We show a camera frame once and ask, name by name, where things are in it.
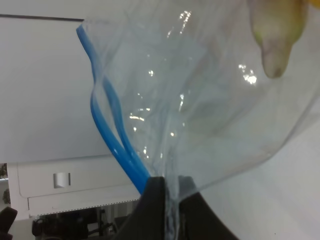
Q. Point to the yellow pear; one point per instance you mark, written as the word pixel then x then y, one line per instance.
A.
pixel 284 29

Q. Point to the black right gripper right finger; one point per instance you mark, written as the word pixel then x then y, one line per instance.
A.
pixel 197 221

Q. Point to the white cabinet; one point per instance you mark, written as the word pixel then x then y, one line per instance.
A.
pixel 55 186

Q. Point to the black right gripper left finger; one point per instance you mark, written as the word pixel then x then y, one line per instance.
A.
pixel 147 222

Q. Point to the clear zip bag blue seal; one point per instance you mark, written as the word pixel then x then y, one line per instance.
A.
pixel 179 90

